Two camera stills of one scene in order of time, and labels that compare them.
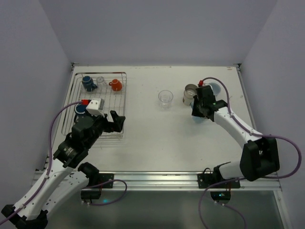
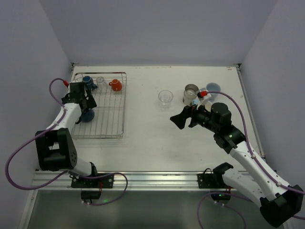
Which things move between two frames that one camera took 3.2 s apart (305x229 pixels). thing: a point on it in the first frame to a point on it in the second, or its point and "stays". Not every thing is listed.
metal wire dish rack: (99, 93) stays
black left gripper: (109, 124) to (88, 102)
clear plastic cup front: (165, 98) stays
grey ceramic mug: (216, 88) stays
